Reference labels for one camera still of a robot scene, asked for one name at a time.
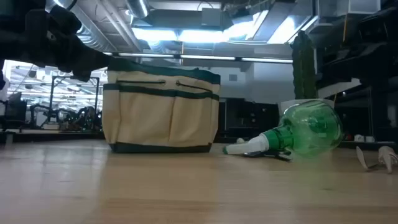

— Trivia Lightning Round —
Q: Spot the green cactus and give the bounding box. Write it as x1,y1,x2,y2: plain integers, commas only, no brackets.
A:
290,30,318,100

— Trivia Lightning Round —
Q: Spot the green plastic spray bottle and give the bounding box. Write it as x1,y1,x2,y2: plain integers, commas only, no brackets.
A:
222,99,345,158

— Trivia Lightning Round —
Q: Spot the silver ventilation duct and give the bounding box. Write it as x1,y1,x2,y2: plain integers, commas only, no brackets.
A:
126,0,150,19

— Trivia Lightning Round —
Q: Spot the black office chair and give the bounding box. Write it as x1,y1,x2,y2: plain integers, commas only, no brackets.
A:
2,92,28,131

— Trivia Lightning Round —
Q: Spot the beige green gardening bag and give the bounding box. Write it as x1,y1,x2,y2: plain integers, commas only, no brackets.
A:
101,57,221,154

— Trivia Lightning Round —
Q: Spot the black background robot station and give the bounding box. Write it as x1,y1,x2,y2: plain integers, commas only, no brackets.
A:
29,75,103,131

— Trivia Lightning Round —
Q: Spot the black garden tool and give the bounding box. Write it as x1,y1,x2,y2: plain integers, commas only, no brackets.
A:
242,149,293,162

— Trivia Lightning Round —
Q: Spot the white plant pot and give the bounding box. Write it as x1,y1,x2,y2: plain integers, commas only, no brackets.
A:
277,98,335,118

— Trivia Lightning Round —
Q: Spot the beige handled garden tool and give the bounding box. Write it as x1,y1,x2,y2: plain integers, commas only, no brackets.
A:
356,145,398,174

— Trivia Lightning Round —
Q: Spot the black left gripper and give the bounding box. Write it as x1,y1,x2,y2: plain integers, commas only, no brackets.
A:
24,4,113,82

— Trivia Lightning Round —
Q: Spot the black cabinet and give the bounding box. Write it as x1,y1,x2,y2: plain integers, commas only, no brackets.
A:
217,98,280,140

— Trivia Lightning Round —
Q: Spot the ceiling tube light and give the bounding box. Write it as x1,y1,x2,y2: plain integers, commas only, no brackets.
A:
118,52,175,59
180,54,236,61
241,57,294,64

